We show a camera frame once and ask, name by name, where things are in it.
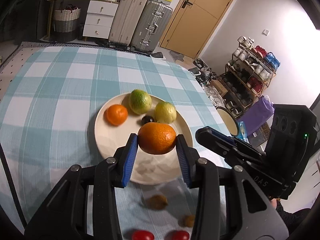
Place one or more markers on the brown longan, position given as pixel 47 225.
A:
pixel 189 220
pixel 157 202

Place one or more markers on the greenish lemon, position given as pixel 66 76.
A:
pixel 140 101

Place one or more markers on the dark purple plum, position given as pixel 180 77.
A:
pixel 147 120

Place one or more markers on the person's right forearm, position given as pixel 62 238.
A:
pixel 292 216

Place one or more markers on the cream basin with dark rim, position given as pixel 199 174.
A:
pixel 228 121

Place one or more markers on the purple bag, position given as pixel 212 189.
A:
pixel 257 113

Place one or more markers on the cardboard box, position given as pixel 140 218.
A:
pixel 218 88

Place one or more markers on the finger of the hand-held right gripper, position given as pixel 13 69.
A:
pixel 226 137
pixel 212 141

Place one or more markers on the black refrigerator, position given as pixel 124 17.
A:
pixel 20 10

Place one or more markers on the pile of shoes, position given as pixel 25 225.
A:
pixel 205 75

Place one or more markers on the white light switch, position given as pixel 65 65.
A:
pixel 265 32

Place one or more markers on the yellow lemon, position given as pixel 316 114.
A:
pixel 165 112

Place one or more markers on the red cherry tomato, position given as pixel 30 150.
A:
pixel 178 236
pixel 142 235

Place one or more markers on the cream round plate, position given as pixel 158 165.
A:
pixel 110 140

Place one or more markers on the shoe rack with shoes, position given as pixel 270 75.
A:
pixel 250 77

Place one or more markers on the woven laundry basket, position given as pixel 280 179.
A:
pixel 66 17

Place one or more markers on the white vanity desk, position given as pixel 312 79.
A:
pixel 97 10

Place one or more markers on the orange mandarin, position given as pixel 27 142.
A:
pixel 116 114
pixel 157 138

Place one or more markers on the silver suitcase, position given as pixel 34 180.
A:
pixel 152 25

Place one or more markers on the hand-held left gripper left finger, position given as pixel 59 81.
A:
pixel 130 160

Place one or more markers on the wooden door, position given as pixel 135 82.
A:
pixel 202 17

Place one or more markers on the blue packet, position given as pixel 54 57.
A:
pixel 242 130

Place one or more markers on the teal checkered tablecloth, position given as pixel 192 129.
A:
pixel 57 92

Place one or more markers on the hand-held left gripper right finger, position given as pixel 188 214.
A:
pixel 183 162

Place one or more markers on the beige suitcase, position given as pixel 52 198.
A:
pixel 127 17

